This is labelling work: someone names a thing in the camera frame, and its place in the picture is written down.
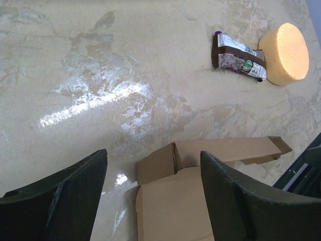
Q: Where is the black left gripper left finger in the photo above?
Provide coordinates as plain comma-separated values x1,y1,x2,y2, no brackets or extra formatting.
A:
1,149,107,240

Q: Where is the brown cardboard box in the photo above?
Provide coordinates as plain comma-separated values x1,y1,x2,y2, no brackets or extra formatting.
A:
89,136,293,241

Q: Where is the brown snack wrapper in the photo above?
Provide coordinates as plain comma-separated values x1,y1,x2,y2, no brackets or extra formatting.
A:
211,31,267,82

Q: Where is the round yellow sponge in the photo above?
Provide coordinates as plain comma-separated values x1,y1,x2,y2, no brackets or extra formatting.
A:
258,23,309,86

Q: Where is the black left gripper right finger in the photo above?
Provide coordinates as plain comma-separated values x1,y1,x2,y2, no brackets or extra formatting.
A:
200,151,320,240

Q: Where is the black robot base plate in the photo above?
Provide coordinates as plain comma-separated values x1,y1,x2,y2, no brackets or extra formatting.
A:
273,135,320,198

